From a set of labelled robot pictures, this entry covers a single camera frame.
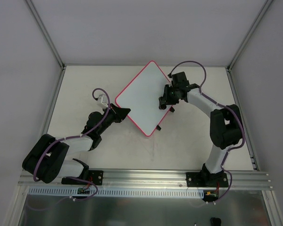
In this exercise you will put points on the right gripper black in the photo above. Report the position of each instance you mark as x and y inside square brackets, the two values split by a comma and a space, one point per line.
[166, 94]

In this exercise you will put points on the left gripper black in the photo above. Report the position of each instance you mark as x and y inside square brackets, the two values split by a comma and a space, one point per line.
[118, 114]

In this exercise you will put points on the black bone-shaped eraser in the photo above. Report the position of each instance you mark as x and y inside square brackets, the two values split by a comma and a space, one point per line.
[162, 103]

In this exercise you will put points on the pink framed whiteboard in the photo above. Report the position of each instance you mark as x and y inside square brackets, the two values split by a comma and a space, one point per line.
[141, 96]

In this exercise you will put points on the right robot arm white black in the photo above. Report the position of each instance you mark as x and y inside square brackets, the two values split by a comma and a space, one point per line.
[225, 128]

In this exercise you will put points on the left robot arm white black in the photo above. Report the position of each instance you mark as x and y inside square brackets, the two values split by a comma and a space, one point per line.
[47, 159]

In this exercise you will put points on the black object bottom edge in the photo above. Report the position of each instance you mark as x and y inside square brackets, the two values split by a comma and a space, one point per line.
[216, 221]

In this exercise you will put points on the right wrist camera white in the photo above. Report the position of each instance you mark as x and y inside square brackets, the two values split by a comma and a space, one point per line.
[171, 82]

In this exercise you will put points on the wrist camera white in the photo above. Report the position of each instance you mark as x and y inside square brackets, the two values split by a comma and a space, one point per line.
[171, 82]
[102, 101]

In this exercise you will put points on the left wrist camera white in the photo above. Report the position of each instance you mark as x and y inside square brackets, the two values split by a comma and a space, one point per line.
[102, 101]

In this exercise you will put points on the aluminium mounting rail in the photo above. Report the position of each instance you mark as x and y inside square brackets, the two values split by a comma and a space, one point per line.
[176, 179]

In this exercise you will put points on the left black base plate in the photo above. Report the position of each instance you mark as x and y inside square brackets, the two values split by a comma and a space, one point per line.
[96, 177]

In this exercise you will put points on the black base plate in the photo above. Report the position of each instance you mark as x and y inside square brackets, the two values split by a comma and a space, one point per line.
[96, 177]
[195, 179]

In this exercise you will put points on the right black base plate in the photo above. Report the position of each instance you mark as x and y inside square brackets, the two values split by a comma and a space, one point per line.
[195, 179]

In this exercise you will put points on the left aluminium frame post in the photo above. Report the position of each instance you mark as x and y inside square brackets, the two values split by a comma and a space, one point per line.
[41, 26]

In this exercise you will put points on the aluminium frame post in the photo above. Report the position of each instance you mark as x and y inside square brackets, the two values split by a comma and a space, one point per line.
[255, 24]
[41, 26]

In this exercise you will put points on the white slotted cable duct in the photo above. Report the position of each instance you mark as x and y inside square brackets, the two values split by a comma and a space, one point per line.
[117, 192]

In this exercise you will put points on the right aluminium frame post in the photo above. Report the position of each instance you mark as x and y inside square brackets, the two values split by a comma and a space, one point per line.
[255, 24]

